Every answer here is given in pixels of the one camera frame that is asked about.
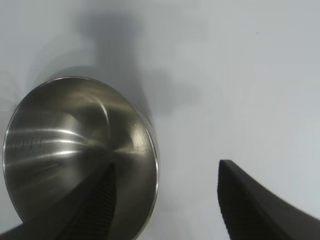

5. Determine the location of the stainless steel mixing bowl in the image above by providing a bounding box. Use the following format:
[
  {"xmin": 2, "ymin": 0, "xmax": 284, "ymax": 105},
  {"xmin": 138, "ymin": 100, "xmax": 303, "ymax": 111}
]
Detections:
[{"xmin": 2, "ymin": 75, "xmax": 161, "ymax": 240}]

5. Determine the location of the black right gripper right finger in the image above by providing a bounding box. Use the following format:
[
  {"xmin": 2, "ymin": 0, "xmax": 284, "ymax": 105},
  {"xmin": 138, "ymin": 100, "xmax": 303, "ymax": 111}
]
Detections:
[{"xmin": 217, "ymin": 159, "xmax": 320, "ymax": 240}]

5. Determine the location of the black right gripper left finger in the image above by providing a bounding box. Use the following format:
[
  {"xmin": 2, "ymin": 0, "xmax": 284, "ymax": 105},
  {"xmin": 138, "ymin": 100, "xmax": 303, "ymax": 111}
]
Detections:
[{"xmin": 0, "ymin": 161, "xmax": 118, "ymax": 240}]

